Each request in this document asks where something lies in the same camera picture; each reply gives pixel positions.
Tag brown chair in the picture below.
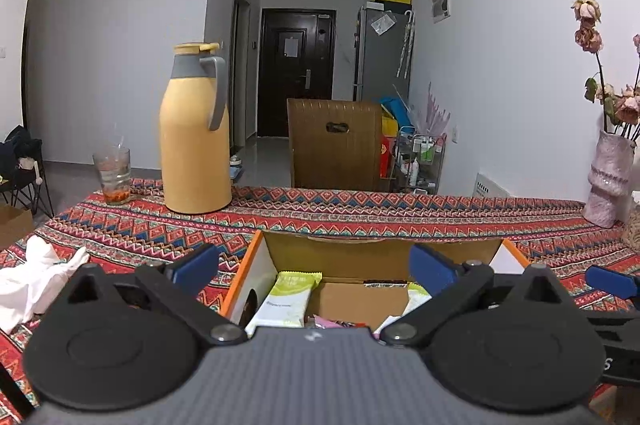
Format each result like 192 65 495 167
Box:
287 99 385 192

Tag pink textured vase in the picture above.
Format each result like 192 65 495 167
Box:
582 130 637 229

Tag pink decorative reeds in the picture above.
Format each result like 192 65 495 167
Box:
422 81 452 136

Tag blue plastic item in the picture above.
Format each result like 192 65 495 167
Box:
380 97 416 129

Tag green and white snack bar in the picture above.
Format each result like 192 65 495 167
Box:
245 271 323 337
374 283 432 337

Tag white umbrella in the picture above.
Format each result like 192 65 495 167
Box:
397 10 416 78

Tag white crumpled cloth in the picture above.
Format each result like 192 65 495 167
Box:
0 235 92 335

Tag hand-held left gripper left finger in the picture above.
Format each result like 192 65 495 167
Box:
42 244 249 347

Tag grey refrigerator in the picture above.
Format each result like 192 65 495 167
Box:
354 2 414 103

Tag orange cardboard box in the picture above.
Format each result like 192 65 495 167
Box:
220 229 531 337

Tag glass cup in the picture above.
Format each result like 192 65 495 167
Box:
92 146 132 206

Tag dark entrance door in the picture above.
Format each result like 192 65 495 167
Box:
257 8 337 138

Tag yellow and red box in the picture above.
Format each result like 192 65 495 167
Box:
380 115 401 178

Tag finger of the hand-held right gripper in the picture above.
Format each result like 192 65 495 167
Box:
585 265 640 302

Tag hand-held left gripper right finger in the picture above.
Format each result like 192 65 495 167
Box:
377 245 586 348

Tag yellow thermos jug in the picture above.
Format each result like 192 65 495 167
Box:
159 42 233 215

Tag dried pink flowers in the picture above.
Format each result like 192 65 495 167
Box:
571 0 640 140

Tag clear plastic bag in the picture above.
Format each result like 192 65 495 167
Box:
370 14 397 36

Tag black folding chair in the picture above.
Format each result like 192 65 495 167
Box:
0 125 55 218

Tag patterned red tablecloth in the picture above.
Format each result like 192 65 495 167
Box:
0 177 640 425

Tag metal trolley rack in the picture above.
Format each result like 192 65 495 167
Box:
390 130 447 196

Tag woven basket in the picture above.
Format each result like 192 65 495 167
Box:
621 205 640 247

